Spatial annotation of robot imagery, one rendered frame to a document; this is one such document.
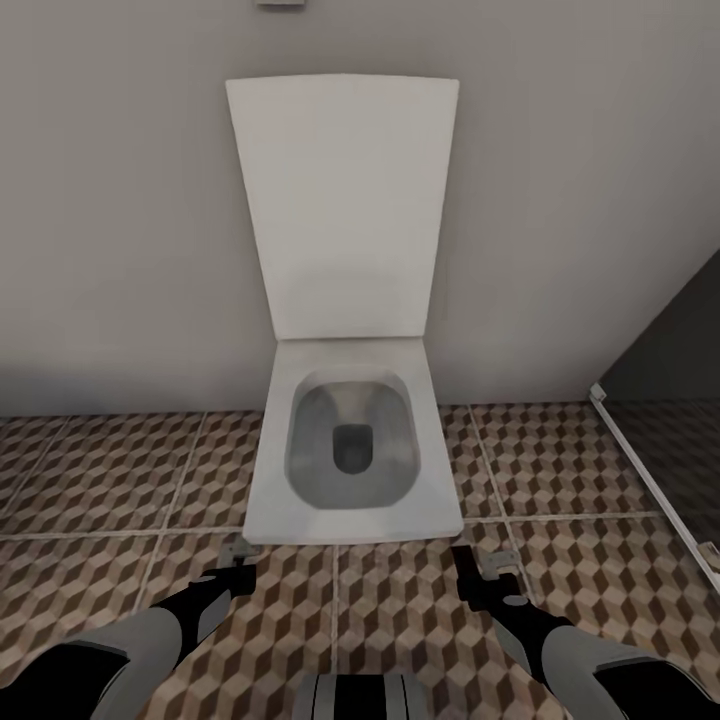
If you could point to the robot trunk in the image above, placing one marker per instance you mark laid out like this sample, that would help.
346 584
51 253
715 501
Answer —
360 697

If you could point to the door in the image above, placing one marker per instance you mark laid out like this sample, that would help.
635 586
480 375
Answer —
664 395

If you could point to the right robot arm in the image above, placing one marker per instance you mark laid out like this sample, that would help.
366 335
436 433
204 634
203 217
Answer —
594 678

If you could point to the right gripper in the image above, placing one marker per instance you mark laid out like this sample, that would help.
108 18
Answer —
477 591

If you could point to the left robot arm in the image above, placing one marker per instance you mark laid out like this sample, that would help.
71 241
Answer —
110 673

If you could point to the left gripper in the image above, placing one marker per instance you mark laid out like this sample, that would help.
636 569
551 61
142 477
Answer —
243 578

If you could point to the toilet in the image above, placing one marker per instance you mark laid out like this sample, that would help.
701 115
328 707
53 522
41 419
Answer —
345 178

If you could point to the shower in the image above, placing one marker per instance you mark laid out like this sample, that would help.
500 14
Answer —
659 495

